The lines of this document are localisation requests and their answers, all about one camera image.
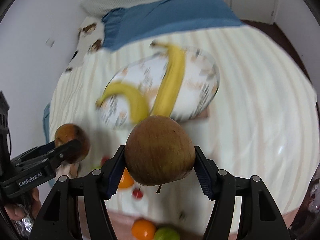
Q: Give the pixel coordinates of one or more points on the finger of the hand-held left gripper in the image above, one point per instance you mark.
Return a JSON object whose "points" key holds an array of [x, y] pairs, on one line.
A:
{"points": [[37, 150], [67, 150]]}

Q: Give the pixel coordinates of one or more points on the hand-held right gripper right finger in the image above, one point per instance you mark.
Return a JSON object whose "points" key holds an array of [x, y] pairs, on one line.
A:
{"points": [[203, 178]]}

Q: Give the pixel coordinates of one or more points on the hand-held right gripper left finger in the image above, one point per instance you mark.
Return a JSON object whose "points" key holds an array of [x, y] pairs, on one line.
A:
{"points": [[114, 178]]}

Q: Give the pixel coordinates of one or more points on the orange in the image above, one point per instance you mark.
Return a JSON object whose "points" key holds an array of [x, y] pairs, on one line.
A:
{"points": [[143, 230], [125, 181]]}

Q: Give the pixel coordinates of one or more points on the brown red apple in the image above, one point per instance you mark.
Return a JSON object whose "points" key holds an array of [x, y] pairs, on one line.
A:
{"points": [[160, 150], [75, 133]]}

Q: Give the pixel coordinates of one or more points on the small red cherry tomato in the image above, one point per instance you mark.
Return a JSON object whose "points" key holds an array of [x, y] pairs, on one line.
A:
{"points": [[137, 194]]}

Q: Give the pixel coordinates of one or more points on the green apple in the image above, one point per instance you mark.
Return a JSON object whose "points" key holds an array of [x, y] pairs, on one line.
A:
{"points": [[166, 235]]}

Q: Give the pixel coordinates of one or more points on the oval glass plate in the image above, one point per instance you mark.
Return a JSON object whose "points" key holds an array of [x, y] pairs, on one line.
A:
{"points": [[198, 82]]}

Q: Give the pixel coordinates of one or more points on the person's left hand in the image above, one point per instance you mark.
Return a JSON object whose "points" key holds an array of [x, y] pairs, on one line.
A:
{"points": [[15, 211]]}

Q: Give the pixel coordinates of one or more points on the blue cushion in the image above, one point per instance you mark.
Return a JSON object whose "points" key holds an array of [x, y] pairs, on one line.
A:
{"points": [[46, 122]]}

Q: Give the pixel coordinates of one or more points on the crumpled silver foil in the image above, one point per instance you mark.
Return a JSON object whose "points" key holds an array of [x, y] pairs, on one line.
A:
{"points": [[25, 226]]}

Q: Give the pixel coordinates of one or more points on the curved yellow banana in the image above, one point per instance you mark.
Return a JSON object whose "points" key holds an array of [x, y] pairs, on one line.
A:
{"points": [[135, 97]]}

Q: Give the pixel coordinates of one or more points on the striped cat blanket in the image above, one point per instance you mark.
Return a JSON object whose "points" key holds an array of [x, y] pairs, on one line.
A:
{"points": [[250, 105]]}

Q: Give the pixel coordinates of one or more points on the long yellow banana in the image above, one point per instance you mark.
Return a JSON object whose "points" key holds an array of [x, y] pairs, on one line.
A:
{"points": [[172, 80]]}

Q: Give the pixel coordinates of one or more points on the white bear print pillow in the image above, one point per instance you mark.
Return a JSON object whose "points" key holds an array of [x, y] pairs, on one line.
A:
{"points": [[85, 45]]}

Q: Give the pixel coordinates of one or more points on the blue bed sheet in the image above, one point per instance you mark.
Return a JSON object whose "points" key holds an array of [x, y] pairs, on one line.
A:
{"points": [[162, 22]]}

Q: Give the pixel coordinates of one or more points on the white door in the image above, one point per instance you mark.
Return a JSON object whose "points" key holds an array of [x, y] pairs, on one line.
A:
{"points": [[250, 0]]}

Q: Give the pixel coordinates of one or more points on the white wall socket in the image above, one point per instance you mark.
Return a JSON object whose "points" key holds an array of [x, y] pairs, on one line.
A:
{"points": [[50, 42]]}

